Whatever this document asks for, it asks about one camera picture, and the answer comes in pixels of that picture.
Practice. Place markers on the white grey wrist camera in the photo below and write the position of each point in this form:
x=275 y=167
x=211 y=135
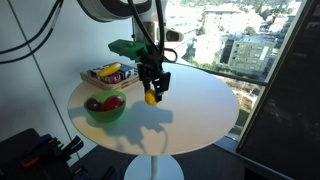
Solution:
x=173 y=35

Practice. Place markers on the large black panel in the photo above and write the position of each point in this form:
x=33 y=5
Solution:
x=286 y=110

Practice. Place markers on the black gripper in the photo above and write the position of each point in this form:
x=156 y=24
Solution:
x=150 y=66

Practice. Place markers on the yellow plastic lemon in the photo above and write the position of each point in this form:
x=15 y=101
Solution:
x=150 y=98

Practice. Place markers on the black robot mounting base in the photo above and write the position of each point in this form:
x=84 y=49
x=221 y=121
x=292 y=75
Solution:
x=20 y=150

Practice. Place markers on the dark purple plastic plum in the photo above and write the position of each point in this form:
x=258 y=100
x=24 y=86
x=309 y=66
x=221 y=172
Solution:
x=93 y=104

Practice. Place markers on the wooden slatted tray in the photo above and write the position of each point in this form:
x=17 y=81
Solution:
x=115 y=86

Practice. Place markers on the green plastic bowl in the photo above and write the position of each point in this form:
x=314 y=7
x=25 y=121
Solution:
x=108 y=116

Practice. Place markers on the black window railing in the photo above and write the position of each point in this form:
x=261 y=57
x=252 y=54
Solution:
x=216 y=73

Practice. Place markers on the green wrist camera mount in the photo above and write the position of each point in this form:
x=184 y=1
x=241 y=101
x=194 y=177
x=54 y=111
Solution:
x=128 y=48

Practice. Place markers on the red plastic apple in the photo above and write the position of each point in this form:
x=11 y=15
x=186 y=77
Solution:
x=114 y=102

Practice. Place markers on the white table pedestal base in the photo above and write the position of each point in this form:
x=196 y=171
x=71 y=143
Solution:
x=153 y=168

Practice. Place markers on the blue printed cube box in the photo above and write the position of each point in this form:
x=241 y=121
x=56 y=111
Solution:
x=126 y=71

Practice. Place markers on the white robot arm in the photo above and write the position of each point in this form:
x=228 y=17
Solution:
x=110 y=8

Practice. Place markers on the white printed cube box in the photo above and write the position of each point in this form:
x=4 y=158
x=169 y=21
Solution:
x=96 y=72

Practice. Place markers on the yellow plastic banana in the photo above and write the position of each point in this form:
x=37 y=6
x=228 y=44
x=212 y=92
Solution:
x=109 y=70

